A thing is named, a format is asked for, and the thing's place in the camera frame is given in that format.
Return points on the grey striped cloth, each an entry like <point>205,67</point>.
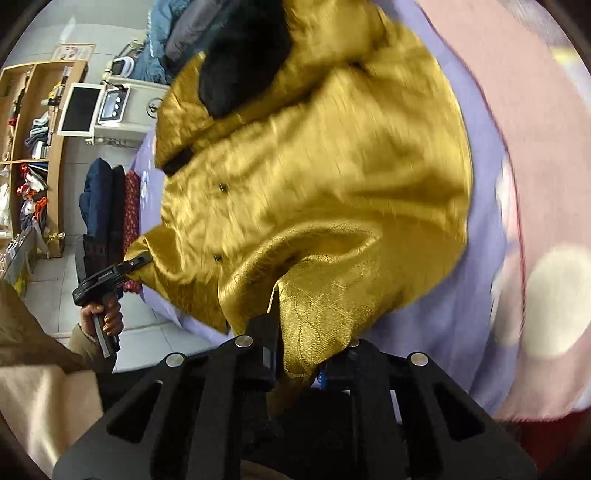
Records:
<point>545,23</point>

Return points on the person's brown coat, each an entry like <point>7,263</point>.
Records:
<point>27,323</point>

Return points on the red patterned cloth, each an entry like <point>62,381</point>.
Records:
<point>131,203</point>

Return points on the folded black garment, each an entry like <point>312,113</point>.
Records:
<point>118,207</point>

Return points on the wooden shelf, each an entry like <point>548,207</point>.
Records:
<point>55,184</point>

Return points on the white round appliance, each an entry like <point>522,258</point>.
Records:
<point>121,64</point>

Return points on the white framed monitor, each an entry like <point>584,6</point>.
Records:
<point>81,108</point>

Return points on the purple floral bed sheet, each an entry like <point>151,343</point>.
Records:
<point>480,207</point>

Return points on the gold crackle-pattern jacket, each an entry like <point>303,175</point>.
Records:
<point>323,184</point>

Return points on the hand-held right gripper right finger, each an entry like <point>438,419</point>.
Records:
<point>364,369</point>

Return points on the white beauty machine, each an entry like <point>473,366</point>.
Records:
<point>138,101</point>

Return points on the pile of shelf clothes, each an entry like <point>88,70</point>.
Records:
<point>34,138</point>

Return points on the person's beige garment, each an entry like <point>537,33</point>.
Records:
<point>46,406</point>

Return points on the person's left forearm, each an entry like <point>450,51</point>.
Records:
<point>85,353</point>

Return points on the blue ruffled cover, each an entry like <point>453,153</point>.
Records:
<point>157,41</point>

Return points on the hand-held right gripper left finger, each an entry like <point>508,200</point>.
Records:
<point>263,350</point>

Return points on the person's left hand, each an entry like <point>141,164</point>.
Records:
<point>112,323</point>

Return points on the pink dotted blanket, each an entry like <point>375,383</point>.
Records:
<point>531,115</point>

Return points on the folded navy blue garment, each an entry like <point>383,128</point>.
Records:
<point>94,203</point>

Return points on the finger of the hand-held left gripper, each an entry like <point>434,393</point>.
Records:
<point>136,263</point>

